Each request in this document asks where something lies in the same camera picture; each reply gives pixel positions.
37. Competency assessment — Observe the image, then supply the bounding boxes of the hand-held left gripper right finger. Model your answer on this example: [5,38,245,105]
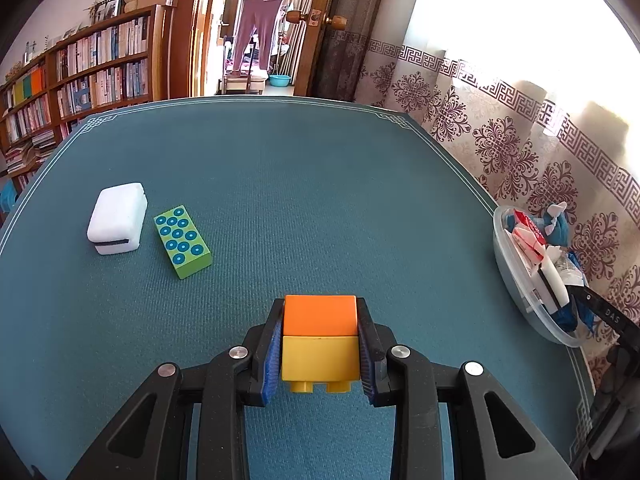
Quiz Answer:
[356,297,576,480]

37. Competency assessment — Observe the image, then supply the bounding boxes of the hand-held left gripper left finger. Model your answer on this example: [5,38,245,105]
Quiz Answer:
[67,297,286,480]

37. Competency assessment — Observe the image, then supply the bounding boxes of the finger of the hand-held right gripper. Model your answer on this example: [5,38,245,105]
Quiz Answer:
[567,284,640,361]

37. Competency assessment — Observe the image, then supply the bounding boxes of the blue snack packet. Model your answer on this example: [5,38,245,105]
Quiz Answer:
[552,252,608,336]

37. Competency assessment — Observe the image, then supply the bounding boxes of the yellow and orange toy block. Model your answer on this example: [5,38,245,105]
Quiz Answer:
[281,295,362,395]

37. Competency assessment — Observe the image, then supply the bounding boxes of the white printed plastic packet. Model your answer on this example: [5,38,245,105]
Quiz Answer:
[547,245,586,286]

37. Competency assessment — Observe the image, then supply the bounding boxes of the white box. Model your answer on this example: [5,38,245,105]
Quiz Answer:
[537,255,573,316]

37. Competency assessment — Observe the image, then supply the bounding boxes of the clear plastic container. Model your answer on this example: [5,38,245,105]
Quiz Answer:
[492,205,596,348]

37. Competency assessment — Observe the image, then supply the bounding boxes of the blue woven cloth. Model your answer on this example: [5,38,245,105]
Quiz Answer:
[502,201,571,248]

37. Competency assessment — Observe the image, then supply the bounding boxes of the red glue packet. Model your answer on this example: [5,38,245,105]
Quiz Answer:
[510,211,548,263]

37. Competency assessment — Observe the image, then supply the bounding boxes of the green toy block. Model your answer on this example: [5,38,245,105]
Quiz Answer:
[153,204,213,281]

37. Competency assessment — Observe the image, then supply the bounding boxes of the white sponge with dark slot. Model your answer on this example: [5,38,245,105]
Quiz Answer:
[86,181,149,256]

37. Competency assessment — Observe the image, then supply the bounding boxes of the patterned white curtain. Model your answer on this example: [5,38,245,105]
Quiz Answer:
[352,0,640,396]

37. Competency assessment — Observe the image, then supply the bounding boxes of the dark grey curtain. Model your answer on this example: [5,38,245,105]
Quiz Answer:
[310,0,396,108]

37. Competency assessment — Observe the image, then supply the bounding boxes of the wooden door with knob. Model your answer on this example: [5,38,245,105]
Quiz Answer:
[286,0,348,97]

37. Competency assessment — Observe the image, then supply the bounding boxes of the stack of books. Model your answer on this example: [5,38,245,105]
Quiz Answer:
[5,130,58,177]

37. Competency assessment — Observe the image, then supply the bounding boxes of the hanging pink trousers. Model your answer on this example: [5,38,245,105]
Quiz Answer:
[230,0,283,76]

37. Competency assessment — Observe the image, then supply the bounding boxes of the wooden bookshelf with books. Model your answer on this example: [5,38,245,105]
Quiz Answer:
[0,4,168,196]

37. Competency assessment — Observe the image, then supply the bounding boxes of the photo frame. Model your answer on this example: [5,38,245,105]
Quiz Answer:
[95,0,123,22]

